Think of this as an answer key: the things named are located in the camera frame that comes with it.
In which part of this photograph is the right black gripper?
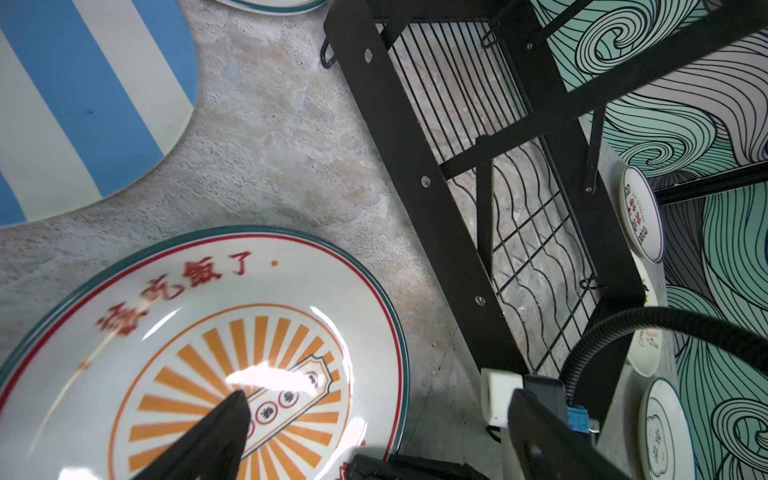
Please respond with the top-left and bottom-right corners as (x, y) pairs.
(347, 454), (488, 480)

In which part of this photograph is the black wire dish rack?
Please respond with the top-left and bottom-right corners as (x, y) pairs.
(319, 0), (768, 421)

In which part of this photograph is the orange sunburst plate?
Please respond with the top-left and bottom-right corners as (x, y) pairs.
(1, 226), (410, 479)
(218, 0), (326, 16)

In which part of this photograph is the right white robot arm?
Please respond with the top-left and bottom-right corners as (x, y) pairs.
(481, 307), (767, 479)

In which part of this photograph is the red patterned white plate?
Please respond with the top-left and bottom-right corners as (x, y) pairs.
(618, 166), (665, 264)

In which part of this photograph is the blue striped plate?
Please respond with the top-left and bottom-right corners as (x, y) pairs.
(1, 1), (199, 226)

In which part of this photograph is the cream cartoon plate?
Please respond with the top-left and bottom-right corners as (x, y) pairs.
(625, 254), (663, 377)

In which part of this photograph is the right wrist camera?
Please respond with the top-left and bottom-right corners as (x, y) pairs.
(480, 368), (600, 443)

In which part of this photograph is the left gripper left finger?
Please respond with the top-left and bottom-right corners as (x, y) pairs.
(134, 390), (250, 479)

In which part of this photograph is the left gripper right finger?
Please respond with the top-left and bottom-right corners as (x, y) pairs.
(509, 413), (627, 479)

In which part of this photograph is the black rimmed white plate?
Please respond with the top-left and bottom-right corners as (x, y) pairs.
(637, 378), (696, 480)

